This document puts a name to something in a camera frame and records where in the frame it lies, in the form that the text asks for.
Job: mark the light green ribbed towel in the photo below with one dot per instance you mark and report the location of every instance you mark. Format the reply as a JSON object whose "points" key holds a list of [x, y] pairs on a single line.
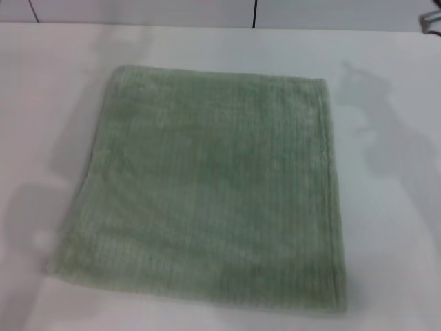
{"points": [[206, 189]]}

